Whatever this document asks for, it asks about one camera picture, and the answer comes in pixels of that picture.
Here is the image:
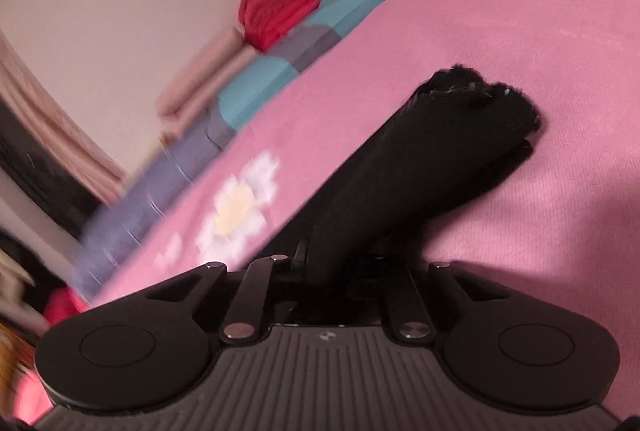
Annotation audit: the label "pink floral bed sheet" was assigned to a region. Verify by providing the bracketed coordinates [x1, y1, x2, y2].
[11, 0, 639, 430]

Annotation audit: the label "red clothes pile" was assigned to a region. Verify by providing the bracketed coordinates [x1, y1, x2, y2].
[43, 286, 89, 326]

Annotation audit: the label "pink folded blanket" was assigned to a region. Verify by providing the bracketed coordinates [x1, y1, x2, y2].
[155, 27, 260, 143]

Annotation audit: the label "black pants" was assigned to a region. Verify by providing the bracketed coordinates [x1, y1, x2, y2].
[260, 65, 541, 326]

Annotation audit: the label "red folded blanket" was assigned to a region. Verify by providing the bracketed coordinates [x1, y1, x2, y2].
[238, 0, 320, 52]

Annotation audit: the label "blue plaid folded quilt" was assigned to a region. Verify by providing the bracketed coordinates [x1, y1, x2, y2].
[70, 114, 236, 302]

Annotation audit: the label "pink curtain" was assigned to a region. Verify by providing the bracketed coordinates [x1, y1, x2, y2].
[0, 38, 125, 204]

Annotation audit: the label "dark window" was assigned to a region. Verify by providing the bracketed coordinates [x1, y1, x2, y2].
[0, 102, 102, 239]

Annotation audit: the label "hanging clothes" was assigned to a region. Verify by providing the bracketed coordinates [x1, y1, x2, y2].
[1, 231, 51, 336]

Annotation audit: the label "teal grey striped quilt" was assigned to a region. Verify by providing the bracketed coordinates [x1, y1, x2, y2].
[206, 0, 386, 148]

